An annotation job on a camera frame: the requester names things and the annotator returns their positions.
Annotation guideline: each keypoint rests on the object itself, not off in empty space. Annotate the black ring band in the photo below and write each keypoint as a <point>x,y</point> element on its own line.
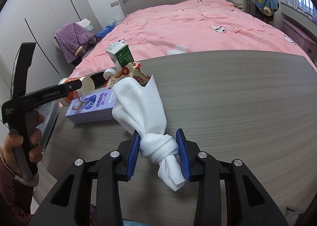
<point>98,79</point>

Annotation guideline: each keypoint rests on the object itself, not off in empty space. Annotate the person's left hand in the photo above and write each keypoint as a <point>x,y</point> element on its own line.
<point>21,149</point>

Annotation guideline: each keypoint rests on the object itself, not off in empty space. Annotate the grey perforated trash basket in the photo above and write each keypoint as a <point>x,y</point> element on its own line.
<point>50,111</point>

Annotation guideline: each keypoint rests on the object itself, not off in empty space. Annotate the purple fuzzy garment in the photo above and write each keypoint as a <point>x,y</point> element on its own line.
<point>73,40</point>

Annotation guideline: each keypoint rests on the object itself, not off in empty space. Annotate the white plastic lid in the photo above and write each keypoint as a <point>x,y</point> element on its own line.
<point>109,72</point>

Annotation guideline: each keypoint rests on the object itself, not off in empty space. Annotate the pink patterned duvet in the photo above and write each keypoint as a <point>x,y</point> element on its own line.
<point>187,27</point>

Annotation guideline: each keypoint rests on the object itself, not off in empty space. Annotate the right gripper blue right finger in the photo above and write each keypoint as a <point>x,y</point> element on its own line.
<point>184,154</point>

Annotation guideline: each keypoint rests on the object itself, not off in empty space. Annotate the purple cartoon tissue box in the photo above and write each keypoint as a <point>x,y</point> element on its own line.
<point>95,107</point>

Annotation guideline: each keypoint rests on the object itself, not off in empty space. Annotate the white knotted cloth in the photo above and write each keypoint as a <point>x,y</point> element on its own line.
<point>140,109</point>

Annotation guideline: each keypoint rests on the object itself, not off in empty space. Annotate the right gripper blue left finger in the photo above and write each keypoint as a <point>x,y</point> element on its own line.
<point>133,149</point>

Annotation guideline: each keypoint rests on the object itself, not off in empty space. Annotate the brown chair by window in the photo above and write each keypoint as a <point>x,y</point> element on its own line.
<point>250,8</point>

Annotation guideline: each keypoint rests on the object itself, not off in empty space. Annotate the red white paper cup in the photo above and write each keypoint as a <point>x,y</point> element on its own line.
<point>87,86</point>

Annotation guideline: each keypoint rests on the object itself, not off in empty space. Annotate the green white milk carton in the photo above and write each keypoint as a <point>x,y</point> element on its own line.
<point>120,54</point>

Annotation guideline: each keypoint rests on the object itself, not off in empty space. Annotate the red yellow snack wrapper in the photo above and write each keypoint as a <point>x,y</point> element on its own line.
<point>132,70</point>

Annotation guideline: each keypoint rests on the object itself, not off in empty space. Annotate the grey bedside chair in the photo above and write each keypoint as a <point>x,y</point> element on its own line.
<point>74,50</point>

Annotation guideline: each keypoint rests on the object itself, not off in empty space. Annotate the white wardrobe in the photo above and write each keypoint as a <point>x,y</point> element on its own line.
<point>38,21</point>

